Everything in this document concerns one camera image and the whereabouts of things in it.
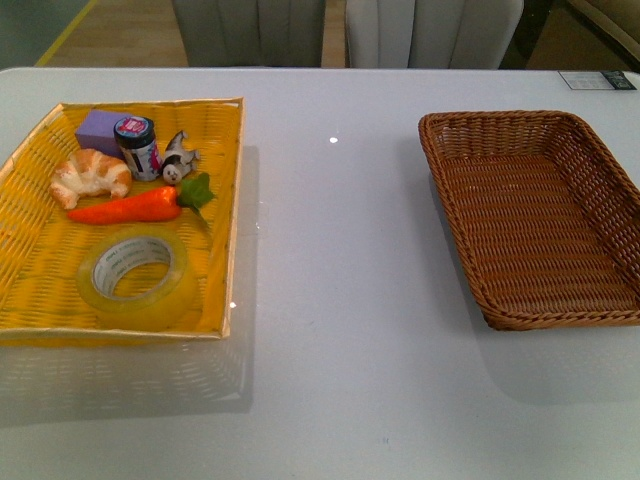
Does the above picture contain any clear yellowish tape roll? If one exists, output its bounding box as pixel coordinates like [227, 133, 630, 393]
[76, 226, 198, 332]

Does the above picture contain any yellow woven basket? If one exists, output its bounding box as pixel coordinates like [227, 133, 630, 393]
[1, 98, 244, 347]

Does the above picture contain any brown wicker basket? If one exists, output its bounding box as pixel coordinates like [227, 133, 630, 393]
[418, 110, 639, 331]

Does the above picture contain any orange toy carrot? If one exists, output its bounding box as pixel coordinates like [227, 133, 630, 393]
[67, 173, 216, 225]

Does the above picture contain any small panda figurine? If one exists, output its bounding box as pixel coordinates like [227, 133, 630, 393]
[161, 130, 201, 185]

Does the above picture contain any dark jar with label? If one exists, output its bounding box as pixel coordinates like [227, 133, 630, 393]
[113, 116, 161, 181]

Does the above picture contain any right grey chair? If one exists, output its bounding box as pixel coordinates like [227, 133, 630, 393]
[345, 0, 524, 70]

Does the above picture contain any grey chair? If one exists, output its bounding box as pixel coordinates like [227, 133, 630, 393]
[345, 0, 524, 70]
[172, 0, 326, 68]

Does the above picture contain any left grey chair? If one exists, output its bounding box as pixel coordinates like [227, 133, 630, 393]
[172, 0, 326, 68]

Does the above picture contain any toy croissant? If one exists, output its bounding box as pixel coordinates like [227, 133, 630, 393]
[49, 149, 133, 210]

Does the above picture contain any purple block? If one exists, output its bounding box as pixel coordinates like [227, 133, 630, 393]
[75, 109, 128, 158]

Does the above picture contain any black white table label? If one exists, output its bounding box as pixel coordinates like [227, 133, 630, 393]
[559, 70, 636, 91]

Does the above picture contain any brown sofa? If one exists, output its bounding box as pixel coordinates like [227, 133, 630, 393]
[500, 1, 639, 72]

